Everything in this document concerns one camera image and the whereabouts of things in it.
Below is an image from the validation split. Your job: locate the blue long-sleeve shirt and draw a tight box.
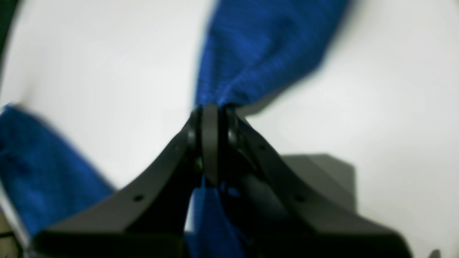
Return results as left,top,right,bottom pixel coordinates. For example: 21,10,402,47
1,0,350,237

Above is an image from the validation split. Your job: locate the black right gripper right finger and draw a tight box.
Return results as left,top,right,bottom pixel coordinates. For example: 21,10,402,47
220,108,412,258

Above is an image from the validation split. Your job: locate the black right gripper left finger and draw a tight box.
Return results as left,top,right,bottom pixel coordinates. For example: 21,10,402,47
32,104,219,258

